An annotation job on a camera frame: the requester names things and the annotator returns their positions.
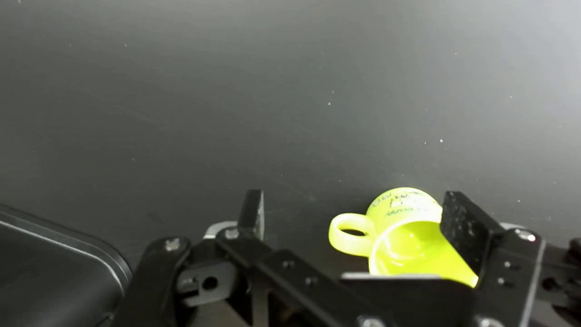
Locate green mug with handle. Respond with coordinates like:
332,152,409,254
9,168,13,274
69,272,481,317
327,185,479,290

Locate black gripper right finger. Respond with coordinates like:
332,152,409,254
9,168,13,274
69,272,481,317
439,188,507,274

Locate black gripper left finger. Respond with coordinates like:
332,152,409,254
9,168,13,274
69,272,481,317
236,187,267,241

